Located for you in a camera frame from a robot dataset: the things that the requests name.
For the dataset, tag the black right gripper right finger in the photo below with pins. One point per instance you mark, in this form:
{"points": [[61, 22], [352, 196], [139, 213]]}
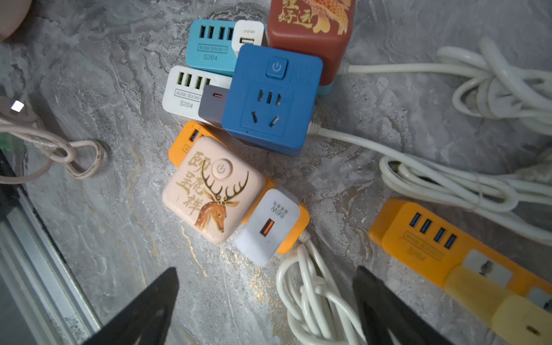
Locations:
{"points": [[385, 318]]}

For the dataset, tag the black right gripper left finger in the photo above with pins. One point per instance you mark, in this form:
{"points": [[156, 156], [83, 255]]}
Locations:
{"points": [[146, 320]]}

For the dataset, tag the white 66W charger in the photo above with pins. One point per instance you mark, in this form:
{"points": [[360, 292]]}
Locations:
{"points": [[270, 223]]}

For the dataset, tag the orange power strip front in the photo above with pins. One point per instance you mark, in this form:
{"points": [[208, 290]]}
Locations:
{"points": [[183, 145]]}

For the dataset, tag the orange power strip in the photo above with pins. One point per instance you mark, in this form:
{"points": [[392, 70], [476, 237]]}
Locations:
{"points": [[433, 247], [183, 145]]}

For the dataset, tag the round pink power socket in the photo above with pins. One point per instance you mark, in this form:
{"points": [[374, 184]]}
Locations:
{"points": [[12, 15]]}

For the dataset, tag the yellow plug adapter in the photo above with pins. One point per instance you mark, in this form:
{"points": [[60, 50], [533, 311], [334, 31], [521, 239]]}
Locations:
{"points": [[513, 318]]}

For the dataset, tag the white USB socket strip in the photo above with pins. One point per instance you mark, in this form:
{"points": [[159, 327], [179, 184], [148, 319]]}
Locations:
{"points": [[185, 88]]}

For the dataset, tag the blue cube socket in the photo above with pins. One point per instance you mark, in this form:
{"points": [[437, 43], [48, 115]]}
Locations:
{"points": [[271, 98]]}

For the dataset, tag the teal USB socket strip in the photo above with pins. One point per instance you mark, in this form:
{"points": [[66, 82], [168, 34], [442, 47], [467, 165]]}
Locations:
{"points": [[209, 47]]}

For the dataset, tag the red cube socket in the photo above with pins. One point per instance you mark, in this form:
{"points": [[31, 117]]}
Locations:
{"points": [[320, 28]]}

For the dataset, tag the orange power strip rear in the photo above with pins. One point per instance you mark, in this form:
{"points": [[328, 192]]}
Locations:
{"points": [[433, 247]]}

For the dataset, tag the grey small charger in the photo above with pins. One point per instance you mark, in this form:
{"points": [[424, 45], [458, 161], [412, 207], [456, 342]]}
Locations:
{"points": [[213, 104]]}

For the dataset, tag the white small USB charger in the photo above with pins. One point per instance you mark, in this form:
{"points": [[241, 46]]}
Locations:
{"points": [[248, 32]]}

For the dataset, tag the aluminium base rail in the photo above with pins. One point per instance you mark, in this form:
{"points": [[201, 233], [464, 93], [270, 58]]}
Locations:
{"points": [[41, 301]]}

